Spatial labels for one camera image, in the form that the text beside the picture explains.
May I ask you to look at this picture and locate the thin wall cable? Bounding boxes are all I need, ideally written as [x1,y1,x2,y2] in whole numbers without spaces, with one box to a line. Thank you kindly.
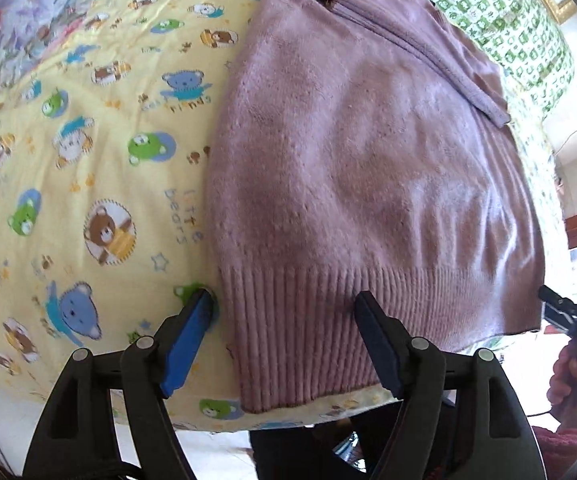
[553,110,577,157]

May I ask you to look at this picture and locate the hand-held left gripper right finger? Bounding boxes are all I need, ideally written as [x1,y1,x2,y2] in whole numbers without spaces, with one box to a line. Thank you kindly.
[353,290,549,480]

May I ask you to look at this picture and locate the person's red-sleeved right forearm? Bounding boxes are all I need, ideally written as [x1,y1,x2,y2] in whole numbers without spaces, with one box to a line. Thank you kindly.
[531,422,577,480]

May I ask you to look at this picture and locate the yellow bear-print bedsheet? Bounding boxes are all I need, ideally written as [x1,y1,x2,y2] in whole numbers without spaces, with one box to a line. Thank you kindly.
[0,0,569,433]

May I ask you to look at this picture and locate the person's dark trousers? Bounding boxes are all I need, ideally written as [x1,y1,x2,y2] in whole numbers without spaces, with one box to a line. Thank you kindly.
[248,400,419,480]

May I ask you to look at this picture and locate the green checked quilt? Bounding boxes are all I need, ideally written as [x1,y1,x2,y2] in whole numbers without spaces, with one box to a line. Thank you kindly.
[391,0,577,121]

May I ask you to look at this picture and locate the person's right hand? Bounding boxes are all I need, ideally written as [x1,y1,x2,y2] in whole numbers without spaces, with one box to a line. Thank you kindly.
[546,342,577,431]

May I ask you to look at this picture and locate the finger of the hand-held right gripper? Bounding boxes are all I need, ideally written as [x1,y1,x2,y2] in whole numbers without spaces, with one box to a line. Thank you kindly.
[539,285,577,330]

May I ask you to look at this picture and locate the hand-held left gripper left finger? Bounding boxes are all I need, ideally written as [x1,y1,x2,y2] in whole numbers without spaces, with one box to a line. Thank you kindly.
[22,287,219,480]

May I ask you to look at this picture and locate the pale floral blanket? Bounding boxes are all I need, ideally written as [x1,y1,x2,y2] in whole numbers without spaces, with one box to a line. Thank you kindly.
[0,0,164,101]

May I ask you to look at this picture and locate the purple knit sweater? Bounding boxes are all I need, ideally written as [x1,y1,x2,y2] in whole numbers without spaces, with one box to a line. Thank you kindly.
[203,0,547,413]

